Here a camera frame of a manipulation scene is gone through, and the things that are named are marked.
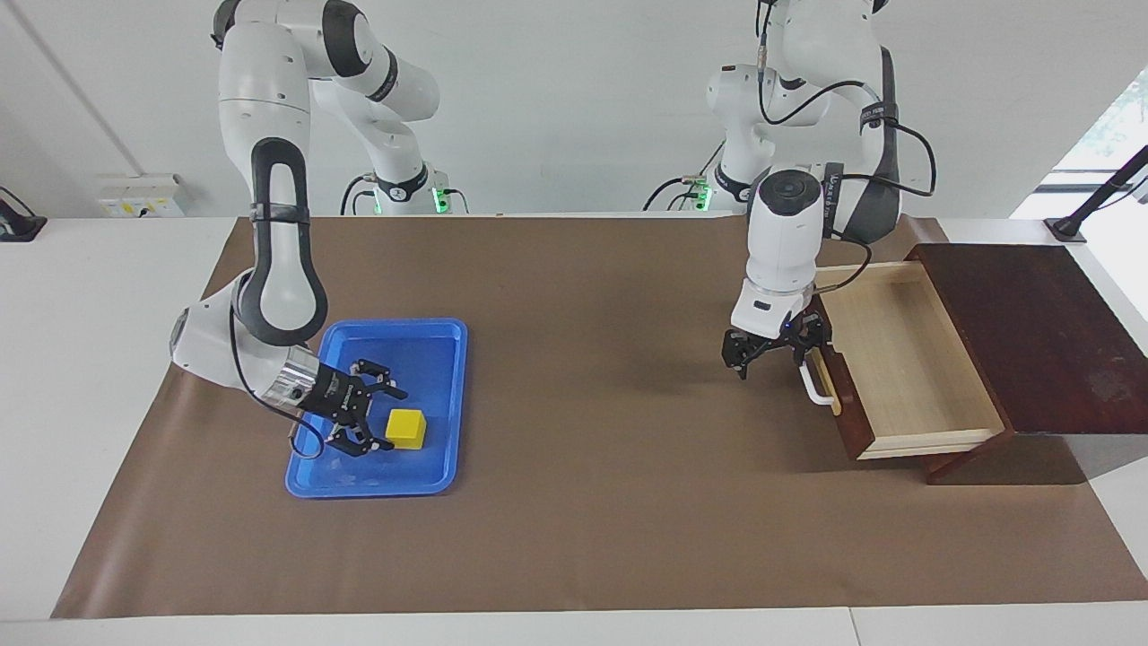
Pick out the black stand base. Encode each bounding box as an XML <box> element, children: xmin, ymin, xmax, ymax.
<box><xmin>0</xmin><ymin>186</ymin><xmax>48</xmax><ymax>243</ymax></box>

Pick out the black base cable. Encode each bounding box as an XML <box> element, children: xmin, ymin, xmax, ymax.
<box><xmin>642</xmin><ymin>142</ymin><xmax>726</xmax><ymax>213</ymax></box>
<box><xmin>339</xmin><ymin>173</ymin><xmax>378</xmax><ymax>216</ymax></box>

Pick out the yellow cube block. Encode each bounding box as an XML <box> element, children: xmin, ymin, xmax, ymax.
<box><xmin>387</xmin><ymin>409</ymin><xmax>426</xmax><ymax>451</ymax></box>

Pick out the dark wooden cabinet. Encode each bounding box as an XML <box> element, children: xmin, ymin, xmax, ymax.
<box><xmin>904</xmin><ymin>242</ymin><xmax>1148</xmax><ymax>486</ymax></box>

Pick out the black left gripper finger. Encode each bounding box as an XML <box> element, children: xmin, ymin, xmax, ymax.
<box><xmin>794</xmin><ymin>312</ymin><xmax>832</xmax><ymax>367</ymax></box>
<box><xmin>725</xmin><ymin>330</ymin><xmax>763</xmax><ymax>380</ymax></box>

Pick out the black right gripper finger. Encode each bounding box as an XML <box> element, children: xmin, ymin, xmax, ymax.
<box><xmin>330</xmin><ymin>417</ymin><xmax>396</xmax><ymax>458</ymax></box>
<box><xmin>352</xmin><ymin>359</ymin><xmax>409</xmax><ymax>400</ymax></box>

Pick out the brown table mat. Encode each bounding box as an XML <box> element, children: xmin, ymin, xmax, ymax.
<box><xmin>51</xmin><ymin>215</ymin><xmax>1148</xmax><ymax>620</ymax></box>

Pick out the bright window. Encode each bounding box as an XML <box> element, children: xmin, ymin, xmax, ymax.
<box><xmin>1011</xmin><ymin>70</ymin><xmax>1148</xmax><ymax>221</ymax></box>

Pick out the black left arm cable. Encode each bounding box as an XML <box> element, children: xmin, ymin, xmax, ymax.
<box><xmin>756</xmin><ymin>0</ymin><xmax>938</xmax><ymax>295</ymax></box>

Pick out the white wall socket strip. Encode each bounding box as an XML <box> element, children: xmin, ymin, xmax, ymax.
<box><xmin>97</xmin><ymin>173</ymin><xmax>187</xmax><ymax>219</ymax></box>

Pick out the wooden drawer with white handle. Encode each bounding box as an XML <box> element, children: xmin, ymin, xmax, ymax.
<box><xmin>798</xmin><ymin>260</ymin><xmax>1007</xmax><ymax>462</ymax></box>

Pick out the blue plastic tray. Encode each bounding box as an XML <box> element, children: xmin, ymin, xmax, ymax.
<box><xmin>285</xmin><ymin>318</ymin><xmax>469</xmax><ymax>499</ymax></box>

